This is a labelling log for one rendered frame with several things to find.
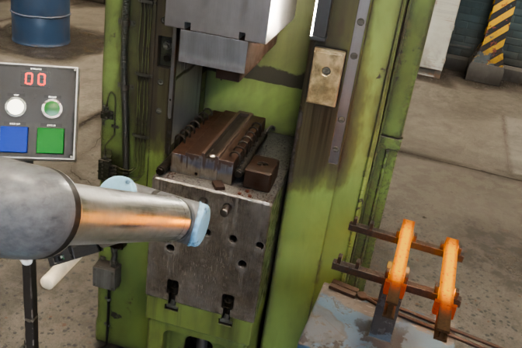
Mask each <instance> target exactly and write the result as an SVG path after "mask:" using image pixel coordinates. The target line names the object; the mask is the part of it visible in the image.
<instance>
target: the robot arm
mask: <svg viewBox="0 0 522 348"><path fill-rule="evenodd" d="M210 216H211V209H210V208H209V206H208V205H206V204H203V203H202V202H201V201H200V202H197V201H195V200H190V199H187V198H184V197H180V196H176V195H174V194H171V193H166V192H163V191H161V190H156V189H153V188H151V187H147V186H142V185H140V184H137V183H134V181H133V180H132V179H130V178H128V177H125V176H113V177H110V178H108V179H107V180H106V181H105V182H103V183H102V185H101V186H89V185H83V184H77V183H74V182H73V181H72V180H71V179H70V178H69V177H68V176H67V175H65V174H64V173H63V172H61V171H59V170H57V169H53V168H50V167H45V166H41V165H34V164H30V163H27V162H21V161H18V160H15V159H10V158H5V157H2V156H0V258H4V259H19V260H20V261H21V263H22V264H23V265H24V266H28V265H30V264H32V262H33V260H34V259H46V258H48V262H49V264H50V267H51V266H55V265H57V264H61V263H65V262H68V261H71V260H73V259H78V258H81V257H83V256H88V255H91V254H93V253H97V252H101V251H103V248H105V247H108V246H111V245H116V244H118V243H131V242H180V243H183V244H186V245H187V246H193V247H197V246H198V245H199V244H200V243H201V242H202V241H203V239H204V236H205V234H206V232H207V228H208V225H209V221H210ZM53 258H54V259H53ZM54 262H56V263H55V264H54Z"/></svg>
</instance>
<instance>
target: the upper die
mask: <svg viewBox="0 0 522 348"><path fill-rule="evenodd" d="M276 43H277V35H276V36H275V37H273V38H272V39H271V40H270V41H269V42H268V43H267V44H261V43H254V42H249V41H245V36H243V37H242V38H240V39H239V40H237V39H233V38H229V37H221V36H217V35H213V34H208V33H201V32H196V31H192V30H190V27H188V28H186V29H181V30H180V42H179V61H181V62H185V63H189V64H196V65H200V66H204V67H209V68H216V69H220V70H224V71H232V72H236V73H240V74H245V73H246V72H247V71H248V70H249V69H250V68H251V67H252V66H253V65H254V64H255V63H256V62H257V61H258V60H259V59H260V58H261V57H262V56H263V55H265V54H266V53H267V52H268V51H269V50H270V49H271V48H272V47H273V46H274V45H275V44H276Z"/></svg>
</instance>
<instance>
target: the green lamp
mask: <svg viewBox="0 0 522 348"><path fill-rule="evenodd" d="M59 111H60V106H59V105H58V103H56V102H55V101H50V102H48V103H46V104H45V106H44V112H45V113H46V114H47V115H48V116H55V115H57V114H58V113H59Z"/></svg>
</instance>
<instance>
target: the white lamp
mask: <svg viewBox="0 0 522 348"><path fill-rule="evenodd" d="M23 108H24V105H23V103H22V102H21V101H20V100H18V99H13V100H11V101H10V102H9V103H8V111H9V112H10V113H12V114H19V113H21V112H22V111H23Z"/></svg>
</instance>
